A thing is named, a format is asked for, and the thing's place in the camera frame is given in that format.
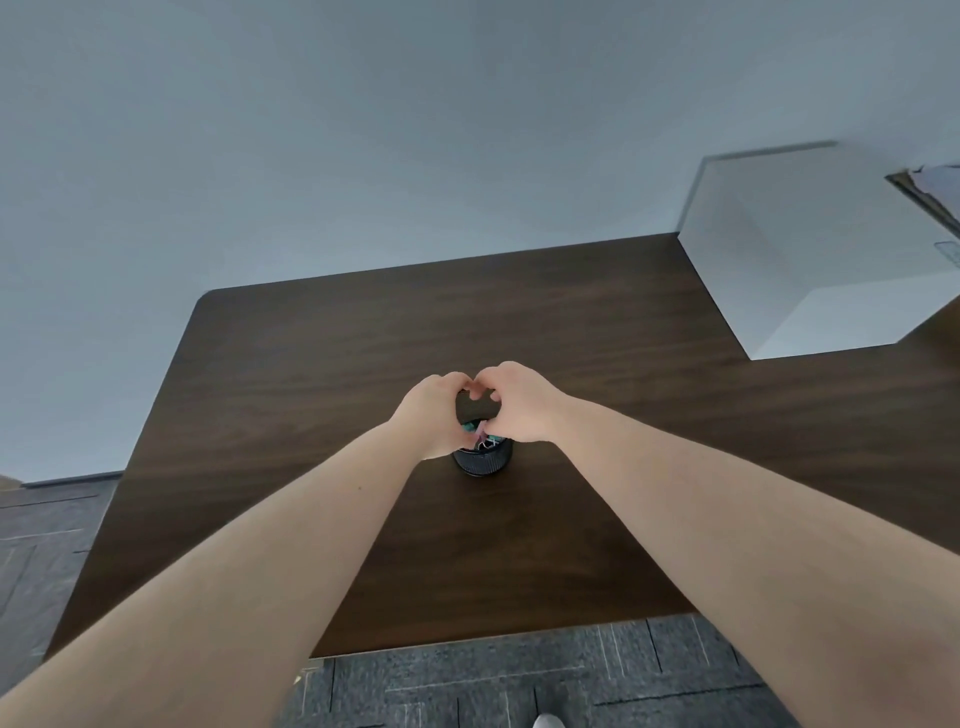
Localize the person's left hand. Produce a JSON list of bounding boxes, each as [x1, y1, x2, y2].
[[389, 372, 474, 461]]

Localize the person's right hand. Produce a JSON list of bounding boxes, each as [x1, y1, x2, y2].
[[466, 361, 577, 447]]

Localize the black mesh cup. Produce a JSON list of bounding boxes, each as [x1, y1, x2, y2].
[[452, 420, 516, 479]]

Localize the person's left forearm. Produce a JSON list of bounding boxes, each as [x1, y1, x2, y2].
[[0, 420, 426, 728]]

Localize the person's right forearm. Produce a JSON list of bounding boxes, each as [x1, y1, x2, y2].
[[551, 396, 960, 728]]

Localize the colourful binder clips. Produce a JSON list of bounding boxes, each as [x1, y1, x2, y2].
[[459, 420, 505, 453]]

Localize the brown wooden table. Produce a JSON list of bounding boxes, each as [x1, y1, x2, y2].
[[43, 232, 960, 663]]

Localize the white box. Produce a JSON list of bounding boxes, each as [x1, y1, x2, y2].
[[675, 139, 960, 362]]

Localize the torn cardboard box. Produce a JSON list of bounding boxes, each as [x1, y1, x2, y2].
[[885, 162, 960, 241]]

